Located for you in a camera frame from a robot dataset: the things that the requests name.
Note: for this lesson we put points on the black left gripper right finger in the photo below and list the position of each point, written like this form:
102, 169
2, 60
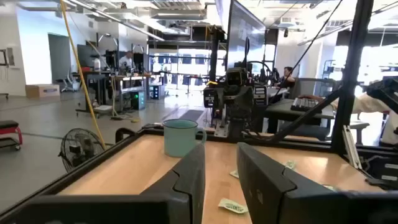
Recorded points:
264, 186

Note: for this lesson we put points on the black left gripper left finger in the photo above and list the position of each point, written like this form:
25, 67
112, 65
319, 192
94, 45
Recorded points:
186, 186

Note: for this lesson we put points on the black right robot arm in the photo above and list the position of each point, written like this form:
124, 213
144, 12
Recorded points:
237, 127

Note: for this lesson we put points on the dark desk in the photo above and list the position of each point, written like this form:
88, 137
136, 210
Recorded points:
280, 110

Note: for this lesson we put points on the dark floor mat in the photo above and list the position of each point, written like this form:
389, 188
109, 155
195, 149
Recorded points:
191, 115

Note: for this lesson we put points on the teal enamel mug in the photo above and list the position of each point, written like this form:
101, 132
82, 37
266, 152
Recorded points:
178, 137

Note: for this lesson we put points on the person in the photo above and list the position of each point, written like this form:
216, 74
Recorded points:
287, 81
126, 60
367, 104

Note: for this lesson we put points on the black keyboard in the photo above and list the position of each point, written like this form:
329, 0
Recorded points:
304, 104

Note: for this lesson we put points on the large dark screen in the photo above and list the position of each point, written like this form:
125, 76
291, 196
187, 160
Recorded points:
245, 34

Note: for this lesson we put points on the black computer tower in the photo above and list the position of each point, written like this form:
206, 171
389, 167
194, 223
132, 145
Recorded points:
156, 91

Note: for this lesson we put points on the white flat bar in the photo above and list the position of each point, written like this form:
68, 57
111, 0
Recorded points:
352, 147

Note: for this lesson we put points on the computer tower with green light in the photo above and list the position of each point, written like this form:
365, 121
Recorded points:
138, 99

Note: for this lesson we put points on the black floor fan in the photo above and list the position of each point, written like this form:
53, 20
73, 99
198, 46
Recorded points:
81, 146

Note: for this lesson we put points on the white bottle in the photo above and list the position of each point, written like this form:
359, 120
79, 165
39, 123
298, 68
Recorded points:
97, 64

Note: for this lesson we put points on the cardboard box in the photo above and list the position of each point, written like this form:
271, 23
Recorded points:
42, 91

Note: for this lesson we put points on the red rolling stool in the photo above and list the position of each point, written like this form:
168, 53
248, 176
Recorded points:
9, 130

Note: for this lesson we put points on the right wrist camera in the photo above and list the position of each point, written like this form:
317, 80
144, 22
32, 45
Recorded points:
236, 76

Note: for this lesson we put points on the black screen stand post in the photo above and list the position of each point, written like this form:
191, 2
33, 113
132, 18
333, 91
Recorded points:
214, 56

